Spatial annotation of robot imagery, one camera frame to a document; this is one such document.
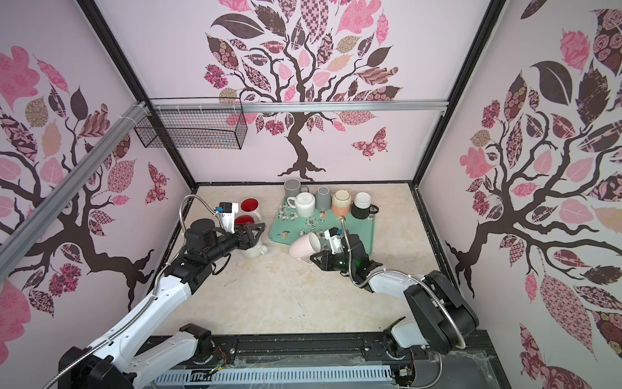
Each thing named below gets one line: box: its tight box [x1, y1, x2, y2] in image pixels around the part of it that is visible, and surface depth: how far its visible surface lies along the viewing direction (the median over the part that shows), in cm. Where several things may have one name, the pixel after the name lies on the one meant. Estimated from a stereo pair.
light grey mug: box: [315, 186, 332, 212], surface depth 106 cm
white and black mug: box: [350, 191, 380, 220], surface depth 106 cm
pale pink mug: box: [289, 232, 321, 265], surface depth 88 cm
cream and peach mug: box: [332, 189, 352, 217], surface depth 106 cm
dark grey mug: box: [284, 178, 310, 201], surface depth 108 cm
